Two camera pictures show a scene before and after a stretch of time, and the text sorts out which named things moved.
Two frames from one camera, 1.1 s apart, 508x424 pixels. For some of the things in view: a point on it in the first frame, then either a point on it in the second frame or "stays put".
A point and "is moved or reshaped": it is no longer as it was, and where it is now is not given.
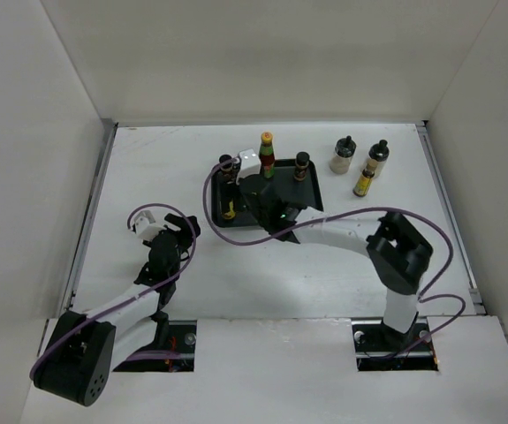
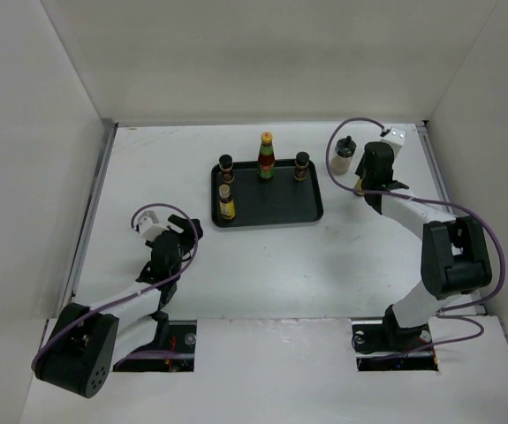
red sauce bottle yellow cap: x=267 y=155 stays put
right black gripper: x=240 y=185 -> x=360 y=170
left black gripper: x=184 y=235 stays put
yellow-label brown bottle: x=231 y=215 is moved or reshaped
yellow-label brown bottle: x=363 y=183 stays put
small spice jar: x=301 y=166 stays put
